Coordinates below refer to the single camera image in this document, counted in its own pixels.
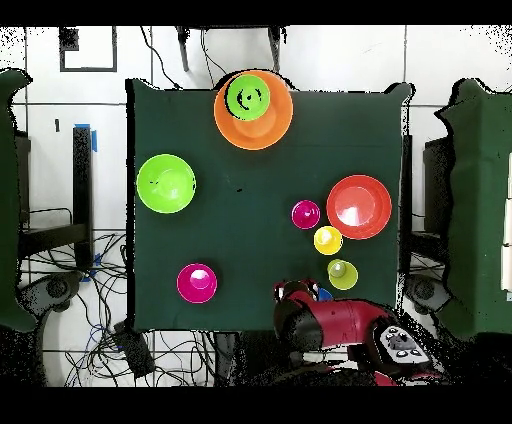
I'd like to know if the black camera stand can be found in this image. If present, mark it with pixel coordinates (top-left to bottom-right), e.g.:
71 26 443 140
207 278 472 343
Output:
174 25 288 74

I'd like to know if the wide red-orange bowl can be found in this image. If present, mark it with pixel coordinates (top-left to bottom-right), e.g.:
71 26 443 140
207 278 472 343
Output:
326 174 394 241

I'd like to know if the dark green tablecloth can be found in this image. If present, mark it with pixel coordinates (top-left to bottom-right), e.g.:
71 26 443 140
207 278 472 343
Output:
125 77 416 336

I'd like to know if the large green bowl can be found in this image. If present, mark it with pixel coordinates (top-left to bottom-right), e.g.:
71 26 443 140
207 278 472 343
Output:
136 153 197 214

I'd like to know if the large orange bowl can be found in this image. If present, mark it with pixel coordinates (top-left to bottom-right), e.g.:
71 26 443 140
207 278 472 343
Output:
213 69 294 152

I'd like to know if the black power strip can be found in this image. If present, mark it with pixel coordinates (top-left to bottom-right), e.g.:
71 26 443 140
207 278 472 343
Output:
112 320 156 380

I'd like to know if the green cloth side table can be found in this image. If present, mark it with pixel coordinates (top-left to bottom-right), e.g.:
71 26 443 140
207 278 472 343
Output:
433 77 512 340
0 67 38 333

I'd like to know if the tangle of cables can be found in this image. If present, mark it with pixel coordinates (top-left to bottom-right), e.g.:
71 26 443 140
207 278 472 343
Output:
19 207 217 388

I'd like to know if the yellow cup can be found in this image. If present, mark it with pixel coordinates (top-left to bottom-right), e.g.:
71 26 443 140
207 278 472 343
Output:
313 225 344 256

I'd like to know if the small pink bowl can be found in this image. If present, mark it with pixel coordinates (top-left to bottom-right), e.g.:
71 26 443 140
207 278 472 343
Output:
176 262 219 305

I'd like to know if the lime yellow-green cup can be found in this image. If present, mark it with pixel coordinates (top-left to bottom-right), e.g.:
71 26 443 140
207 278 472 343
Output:
326 258 360 292

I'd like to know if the black square frame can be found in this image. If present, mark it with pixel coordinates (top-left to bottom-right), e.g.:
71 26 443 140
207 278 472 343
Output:
58 26 118 74

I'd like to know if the small green bowl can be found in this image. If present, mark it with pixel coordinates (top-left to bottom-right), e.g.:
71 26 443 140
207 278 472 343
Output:
223 73 272 122

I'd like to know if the black metal stand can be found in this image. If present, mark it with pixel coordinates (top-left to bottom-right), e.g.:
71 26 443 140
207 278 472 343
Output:
17 124 96 272

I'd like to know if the pink cup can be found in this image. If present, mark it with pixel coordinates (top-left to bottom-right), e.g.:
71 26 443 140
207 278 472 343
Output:
290 199 322 231

